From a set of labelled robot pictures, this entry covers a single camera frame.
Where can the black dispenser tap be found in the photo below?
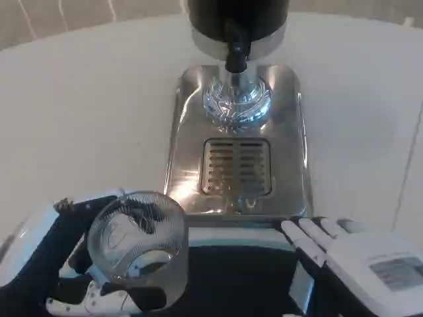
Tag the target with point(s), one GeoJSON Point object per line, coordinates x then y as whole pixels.
{"type": "Point", "coordinates": [236, 53]}

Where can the steel drip tray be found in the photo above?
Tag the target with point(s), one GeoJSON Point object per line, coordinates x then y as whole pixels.
{"type": "Point", "coordinates": [287, 158]}

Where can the black robot torso white rim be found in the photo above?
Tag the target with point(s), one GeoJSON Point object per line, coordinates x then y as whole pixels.
{"type": "Point", "coordinates": [241, 280]}

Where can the slotted steel drain grid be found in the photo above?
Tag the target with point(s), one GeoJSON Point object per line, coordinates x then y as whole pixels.
{"type": "Point", "coordinates": [236, 165]}

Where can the clear ribbed glass cup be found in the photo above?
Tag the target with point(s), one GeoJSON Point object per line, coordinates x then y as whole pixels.
{"type": "Point", "coordinates": [138, 231]}

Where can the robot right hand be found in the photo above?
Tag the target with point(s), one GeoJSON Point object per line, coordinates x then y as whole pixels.
{"type": "Point", "coordinates": [357, 264]}

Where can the black drink dispenser silver base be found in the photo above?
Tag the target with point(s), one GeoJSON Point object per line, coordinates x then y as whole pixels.
{"type": "Point", "coordinates": [205, 20]}

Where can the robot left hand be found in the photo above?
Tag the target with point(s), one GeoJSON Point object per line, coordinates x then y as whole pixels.
{"type": "Point", "coordinates": [62, 244]}

